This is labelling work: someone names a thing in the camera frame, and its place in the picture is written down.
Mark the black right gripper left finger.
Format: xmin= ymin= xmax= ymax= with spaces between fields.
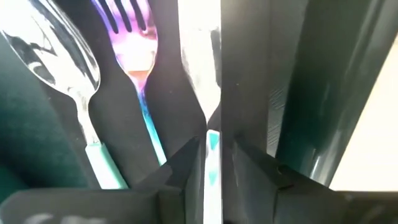
xmin=0 ymin=136 xmax=205 ymax=224

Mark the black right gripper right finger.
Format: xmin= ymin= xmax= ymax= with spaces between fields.
xmin=222 ymin=136 xmax=398 ymax=224

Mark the iridescent metal fork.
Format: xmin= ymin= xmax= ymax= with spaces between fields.
xmin=91 ymin=0 xmax=168 ymax=166

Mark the spoon with teal handle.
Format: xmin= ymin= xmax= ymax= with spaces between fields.
xmin=0 ymin=0 xmax=130 ymax=190

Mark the knife with teal handle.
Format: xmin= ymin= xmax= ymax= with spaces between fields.
xmin=177 ymin=0 xmax=223 ymax=224

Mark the dark green plastic tray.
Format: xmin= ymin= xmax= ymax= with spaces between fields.
xmin=0 ymin=0 xmax=398 ymax=203

